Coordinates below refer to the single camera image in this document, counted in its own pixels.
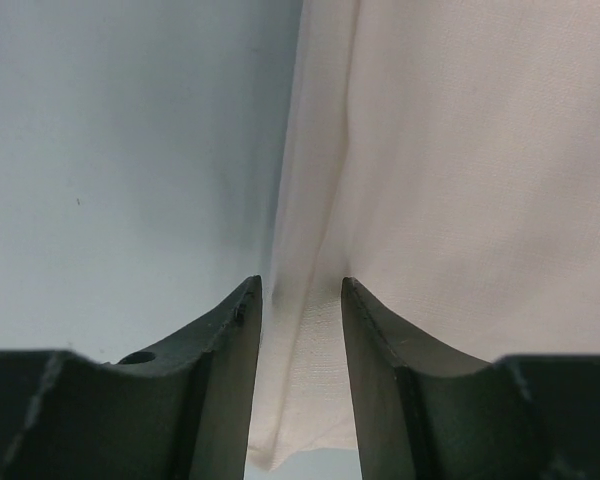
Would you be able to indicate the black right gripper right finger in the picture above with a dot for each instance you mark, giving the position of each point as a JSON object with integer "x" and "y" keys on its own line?
{"x": 425, "y": 410}

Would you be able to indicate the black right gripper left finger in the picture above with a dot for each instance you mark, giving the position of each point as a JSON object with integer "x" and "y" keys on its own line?
{"x": 177, "y": 409}

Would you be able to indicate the white cloth napkin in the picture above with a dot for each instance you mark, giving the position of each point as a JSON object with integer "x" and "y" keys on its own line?
{"x": 447, "y": 155}

